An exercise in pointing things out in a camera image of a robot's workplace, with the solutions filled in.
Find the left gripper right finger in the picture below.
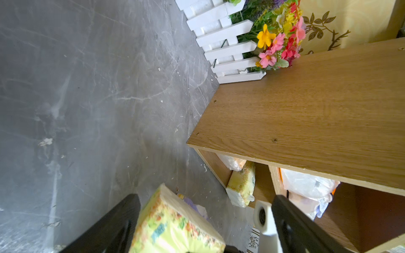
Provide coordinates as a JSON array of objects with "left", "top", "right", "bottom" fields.
[{"left": 272, "top": 195, "right": 349, "bottom": 253}]

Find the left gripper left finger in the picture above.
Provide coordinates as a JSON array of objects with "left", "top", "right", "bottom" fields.
[{"left": 61, "top": 194, "right": 141, "bottom": 253}]

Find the orange tissue pack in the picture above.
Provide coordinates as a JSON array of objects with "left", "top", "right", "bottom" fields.
[{"left": 281, "top": 169, "right": 340, "bottom": 203}]

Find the green-yellow tissue pack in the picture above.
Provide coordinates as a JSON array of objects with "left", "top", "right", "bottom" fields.
[{"left": 129, "top": 184, "right": 226, "bottom": 253}]

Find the purple tissue pack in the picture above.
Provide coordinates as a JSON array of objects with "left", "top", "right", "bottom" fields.
[{"left": 177, "top": 194, "right": 209, "bottom": 220}]

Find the peach tissue pack middle shelf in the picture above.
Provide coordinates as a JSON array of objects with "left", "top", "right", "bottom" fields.
[{"left": 288, "top": 191, "right": 333, "bottom": 221}]

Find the peach tissue pack shelf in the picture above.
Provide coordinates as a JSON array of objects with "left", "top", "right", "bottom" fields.
[
  {"left": 217, "top": 154, "right": 247, "bottom": 171},
  {"left": 288, "top": 191, "right": 333, "bottom": 221}
]

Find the yellow floral pack bottom shelf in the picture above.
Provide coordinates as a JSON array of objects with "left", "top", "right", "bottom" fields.
[{"left": 226, "top": 161, "right": 255, "bottom": 208}]

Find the peach tissue pack bottom shelf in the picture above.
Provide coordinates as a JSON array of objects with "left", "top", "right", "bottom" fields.
[{"left": 217, "top": 154, "right": 247, "bottom": 171}]

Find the wooden three-tier shelf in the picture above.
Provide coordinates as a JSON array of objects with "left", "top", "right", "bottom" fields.
[{"left": 187, "top": 38, "right": 405, "bottom": 253}]

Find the artificial flowers white fence planter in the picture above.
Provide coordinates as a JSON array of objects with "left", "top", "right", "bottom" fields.
[{"left": 176, "top": 1, "right": 306, "bottom": 84}]

